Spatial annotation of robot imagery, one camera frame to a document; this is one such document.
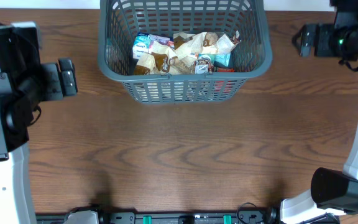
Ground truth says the tissue multipack strip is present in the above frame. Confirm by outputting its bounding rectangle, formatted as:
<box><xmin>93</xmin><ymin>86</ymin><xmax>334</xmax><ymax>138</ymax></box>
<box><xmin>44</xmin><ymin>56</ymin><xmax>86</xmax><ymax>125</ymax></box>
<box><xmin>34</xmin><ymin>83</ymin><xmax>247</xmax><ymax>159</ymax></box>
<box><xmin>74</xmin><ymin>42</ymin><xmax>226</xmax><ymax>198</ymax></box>
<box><xmin>132</xmin><ymin>32</ymin><xmax>174</xmax><ymax>60</ymax></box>

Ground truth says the teal snack bar wrapper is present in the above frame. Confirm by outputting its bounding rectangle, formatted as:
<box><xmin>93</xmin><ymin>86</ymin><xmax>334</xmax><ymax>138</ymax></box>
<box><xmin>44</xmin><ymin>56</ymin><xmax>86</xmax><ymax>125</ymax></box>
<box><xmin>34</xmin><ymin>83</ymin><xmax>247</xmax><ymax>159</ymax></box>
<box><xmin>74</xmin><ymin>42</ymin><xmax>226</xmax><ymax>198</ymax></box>
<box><xmin>198</xmin><ymin>54</ymin><xmax>231</xmax><ymax>68</ymax></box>

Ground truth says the beige snack pouch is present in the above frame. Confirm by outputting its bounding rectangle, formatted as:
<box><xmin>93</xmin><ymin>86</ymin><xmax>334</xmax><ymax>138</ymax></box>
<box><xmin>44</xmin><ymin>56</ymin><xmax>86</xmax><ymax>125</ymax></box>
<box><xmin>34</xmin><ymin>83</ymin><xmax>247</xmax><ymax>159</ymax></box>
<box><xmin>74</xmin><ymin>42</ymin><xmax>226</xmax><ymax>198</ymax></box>
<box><xmin>134</xmin><ymin>42</ymin><xmax>195</xmax><ymax>75</ymax></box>
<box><xmin>173</xmin><ymin>30</ymin><xmax>241</xmax><ymax>60</ymax></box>

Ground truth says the orange cracker package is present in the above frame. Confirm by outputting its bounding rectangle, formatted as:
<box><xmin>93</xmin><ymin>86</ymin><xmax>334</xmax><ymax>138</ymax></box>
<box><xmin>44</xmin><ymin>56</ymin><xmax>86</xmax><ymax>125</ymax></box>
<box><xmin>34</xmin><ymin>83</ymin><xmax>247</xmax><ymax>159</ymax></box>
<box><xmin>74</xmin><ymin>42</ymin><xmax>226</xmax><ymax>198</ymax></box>
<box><xmin>214</xmin><ymin>67</ymin><xmax>235</xmax><ymax>73</ymax></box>

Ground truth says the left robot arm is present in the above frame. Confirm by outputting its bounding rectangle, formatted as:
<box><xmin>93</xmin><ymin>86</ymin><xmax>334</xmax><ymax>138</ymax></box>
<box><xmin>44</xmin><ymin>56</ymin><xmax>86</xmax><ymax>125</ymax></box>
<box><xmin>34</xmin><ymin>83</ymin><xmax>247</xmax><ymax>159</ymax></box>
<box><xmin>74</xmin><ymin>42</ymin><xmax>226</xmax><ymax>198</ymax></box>
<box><xmin>0</xmin><ymin>22</ymin><xmax>78</xmax><ymax>223</ymax></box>

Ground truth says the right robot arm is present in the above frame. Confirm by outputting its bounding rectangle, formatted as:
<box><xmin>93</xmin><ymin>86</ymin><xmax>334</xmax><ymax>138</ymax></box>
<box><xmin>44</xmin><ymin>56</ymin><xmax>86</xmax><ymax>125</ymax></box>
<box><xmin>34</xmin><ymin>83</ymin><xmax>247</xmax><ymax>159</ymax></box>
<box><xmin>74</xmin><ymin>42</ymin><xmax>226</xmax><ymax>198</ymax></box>
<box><xmin>280</xmin><ymin>1</ymin><xmax>358</xmax><ymax>223</ymax></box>

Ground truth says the grey plastic basket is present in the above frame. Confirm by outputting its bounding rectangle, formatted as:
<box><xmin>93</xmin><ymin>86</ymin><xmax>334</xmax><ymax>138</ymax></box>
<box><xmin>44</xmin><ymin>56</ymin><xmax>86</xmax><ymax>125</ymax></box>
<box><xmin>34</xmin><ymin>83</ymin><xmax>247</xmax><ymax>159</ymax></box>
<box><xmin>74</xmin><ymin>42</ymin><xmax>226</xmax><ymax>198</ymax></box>
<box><xmin>98</xmin><ymin>0</ymin><xmax>273</xmax><ymax>104</ymax></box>

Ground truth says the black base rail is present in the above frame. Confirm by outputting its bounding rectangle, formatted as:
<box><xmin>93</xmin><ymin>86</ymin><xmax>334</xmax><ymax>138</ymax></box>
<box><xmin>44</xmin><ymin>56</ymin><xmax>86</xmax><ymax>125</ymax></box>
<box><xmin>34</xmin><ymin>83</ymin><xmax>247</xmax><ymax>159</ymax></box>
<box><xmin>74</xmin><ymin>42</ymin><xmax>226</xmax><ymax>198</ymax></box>
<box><xmin>35</xmin><ymin>202</ymin><xmax>281</xmax><ymax>224</ymax></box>

